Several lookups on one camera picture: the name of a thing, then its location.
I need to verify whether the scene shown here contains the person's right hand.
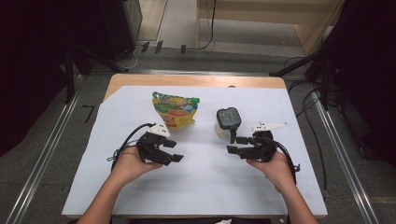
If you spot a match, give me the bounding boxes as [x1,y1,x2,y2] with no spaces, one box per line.
[246,150,296,194]

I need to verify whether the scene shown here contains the black cabinet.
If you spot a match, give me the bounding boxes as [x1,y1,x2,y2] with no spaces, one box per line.
[98,0,143,62]

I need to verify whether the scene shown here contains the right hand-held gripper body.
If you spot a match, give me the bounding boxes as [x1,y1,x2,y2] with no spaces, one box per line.
[248,121,289,163]

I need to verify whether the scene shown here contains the left hand-held gripper black cable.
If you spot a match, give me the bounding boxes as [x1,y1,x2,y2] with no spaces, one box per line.
[106,122,157,172]

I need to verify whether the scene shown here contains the black floor cables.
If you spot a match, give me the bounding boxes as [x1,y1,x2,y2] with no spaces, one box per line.
[282,55,330,191]

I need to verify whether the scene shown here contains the white paper table cover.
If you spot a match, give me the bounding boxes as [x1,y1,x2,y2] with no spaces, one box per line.
[61,85,329,217]

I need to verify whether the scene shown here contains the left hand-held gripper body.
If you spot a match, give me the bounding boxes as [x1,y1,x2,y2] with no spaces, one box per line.
[136,123,172,163]

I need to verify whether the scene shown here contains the yellow spout pouch green cap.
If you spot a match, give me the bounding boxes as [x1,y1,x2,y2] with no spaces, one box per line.
[151,91,201,131]

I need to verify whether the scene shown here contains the black stand legs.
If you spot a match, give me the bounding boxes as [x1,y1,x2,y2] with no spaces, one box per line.
[63,43,127,105]
[268,31,347,111]

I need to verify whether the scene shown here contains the person's left hand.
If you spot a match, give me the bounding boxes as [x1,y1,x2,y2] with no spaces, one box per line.
[110,146,164,188]

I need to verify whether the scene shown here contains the hand-held gripper black cable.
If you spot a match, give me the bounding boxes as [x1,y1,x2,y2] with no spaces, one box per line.
[106,122,157,172]
[274,141,302,185]

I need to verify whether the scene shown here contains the light wooden furniture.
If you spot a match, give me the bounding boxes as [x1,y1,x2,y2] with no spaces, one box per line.
[195,0,347,58]

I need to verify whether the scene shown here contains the metal floor rail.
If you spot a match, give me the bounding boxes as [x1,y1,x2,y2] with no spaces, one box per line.
[5,74,86,224]
[310,90,380,224]

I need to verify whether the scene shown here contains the thin black hanging cable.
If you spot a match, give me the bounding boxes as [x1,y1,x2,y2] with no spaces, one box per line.
[198,0,218,51]

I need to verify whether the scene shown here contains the right hand-held gripper black cable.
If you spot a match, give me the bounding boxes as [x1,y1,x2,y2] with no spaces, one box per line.
[274,141,302,185]

